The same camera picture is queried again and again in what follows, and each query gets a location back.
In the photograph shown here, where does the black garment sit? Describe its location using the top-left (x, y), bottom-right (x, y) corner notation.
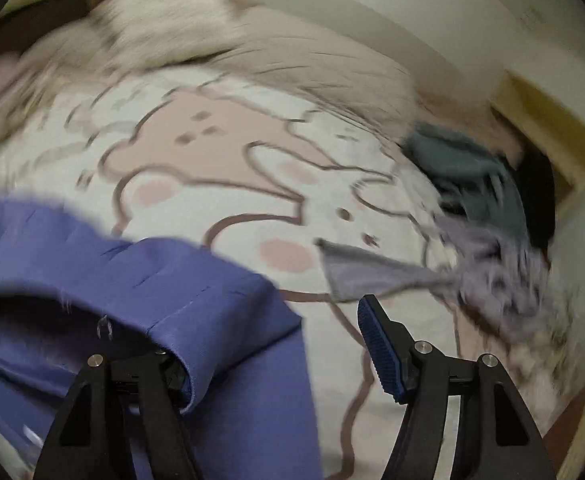
top-left (513, 150), bottom-right (556, 256)

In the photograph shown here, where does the wooden shelf right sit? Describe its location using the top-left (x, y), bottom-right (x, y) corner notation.
top-left (491, 72), bottom-right (585, 219)

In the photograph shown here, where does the large beige quilted pillow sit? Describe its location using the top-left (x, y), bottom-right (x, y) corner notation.
top-left (182, 29), bottom-right (418, 137)

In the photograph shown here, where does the cartoon bear print blanket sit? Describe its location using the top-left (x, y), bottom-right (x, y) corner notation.
top-left (0, 66), bottom-right (569, 480)

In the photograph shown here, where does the dark teal sweater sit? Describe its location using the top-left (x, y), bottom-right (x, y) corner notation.
top-left (402, 122), bottom-right (529, 242)

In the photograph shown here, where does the grey lilac ribbed garment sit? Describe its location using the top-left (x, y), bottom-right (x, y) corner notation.
top-left (316, 214), bottom-right (558, 344)

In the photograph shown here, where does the purple blue sweatshirt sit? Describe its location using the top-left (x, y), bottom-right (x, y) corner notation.
top-left (0, 200), bottom-right (323, 479)

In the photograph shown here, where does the folded beige garments stack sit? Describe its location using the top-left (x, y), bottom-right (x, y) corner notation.
top-left (0, 62), bottom-right (106, 144)

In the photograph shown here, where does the white fluffy pillow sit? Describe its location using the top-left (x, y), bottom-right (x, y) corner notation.
top-left (92, 0), bottom-right (242, 70)

